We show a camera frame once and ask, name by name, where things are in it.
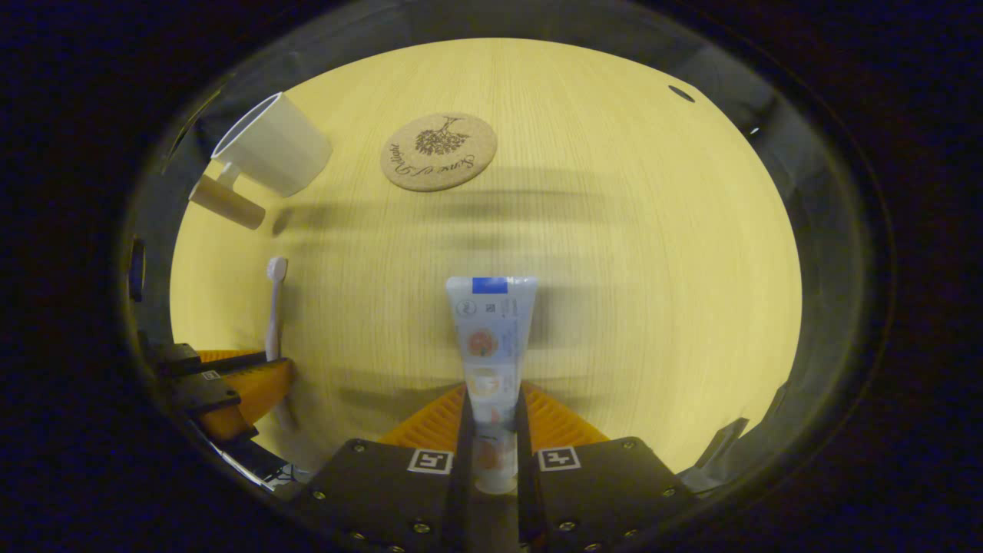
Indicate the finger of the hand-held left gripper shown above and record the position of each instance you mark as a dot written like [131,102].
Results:
[203,392]
[180,357]

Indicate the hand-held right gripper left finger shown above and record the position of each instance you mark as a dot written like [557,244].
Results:
[464,453]

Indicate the white toothpaste tube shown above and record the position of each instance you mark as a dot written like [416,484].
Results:
[491,330]

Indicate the round cork coaster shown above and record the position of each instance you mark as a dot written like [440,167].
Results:
[438,153]

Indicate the white toothbrush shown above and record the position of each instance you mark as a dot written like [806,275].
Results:
[276,307]

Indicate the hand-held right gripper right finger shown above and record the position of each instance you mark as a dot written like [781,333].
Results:
[524,453]

